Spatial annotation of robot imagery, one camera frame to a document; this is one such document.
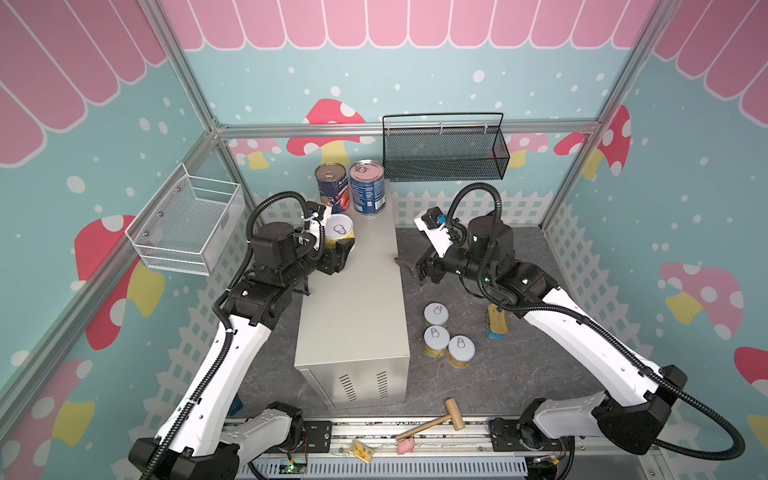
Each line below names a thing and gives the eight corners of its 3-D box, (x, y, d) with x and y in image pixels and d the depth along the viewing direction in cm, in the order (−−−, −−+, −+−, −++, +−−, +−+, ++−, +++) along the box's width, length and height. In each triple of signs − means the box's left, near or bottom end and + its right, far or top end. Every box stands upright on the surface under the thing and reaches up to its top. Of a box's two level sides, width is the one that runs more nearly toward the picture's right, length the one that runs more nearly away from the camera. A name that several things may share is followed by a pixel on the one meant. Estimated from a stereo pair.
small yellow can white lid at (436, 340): (424, 357, 89) (426, 349, 85) (423, 334, 94) (424, 325, 89) (448, 357, 89) (451, 349, 85) (446, 334, 94) (448, 325, 89)
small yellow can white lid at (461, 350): (448, 368, 88) (451, 360, 83) (445, 343, 92) (448, 334, 87) (472, 368, 88) (477, 360, 83) (468, 343, 92) (472, 334, 87)
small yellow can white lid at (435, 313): (423, 330, 95) (424, 321, 90) (422, 311, 99) (423, 301, 94) (447, 330, 95) (450, 321, 90) (445, 311, 99) (447, 301, 94)
